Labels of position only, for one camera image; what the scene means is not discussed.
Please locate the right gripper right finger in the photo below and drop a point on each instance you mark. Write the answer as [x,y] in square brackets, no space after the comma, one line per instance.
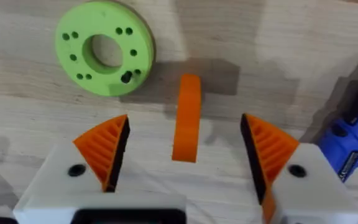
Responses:
[294,174]

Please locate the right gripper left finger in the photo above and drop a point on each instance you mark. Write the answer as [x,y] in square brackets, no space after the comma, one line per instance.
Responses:
[89,168]

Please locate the blue electric screwdriver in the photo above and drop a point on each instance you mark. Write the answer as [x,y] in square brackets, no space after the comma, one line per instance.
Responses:
[351,130]

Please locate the black screw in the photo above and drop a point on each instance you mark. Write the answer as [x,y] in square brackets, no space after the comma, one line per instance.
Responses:
[126,76]

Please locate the orange ribbed wedge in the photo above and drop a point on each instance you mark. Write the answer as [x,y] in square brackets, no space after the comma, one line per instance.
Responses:
[186,118]

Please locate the green disc with holes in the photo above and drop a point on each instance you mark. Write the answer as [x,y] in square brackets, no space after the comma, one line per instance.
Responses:
[104,46]

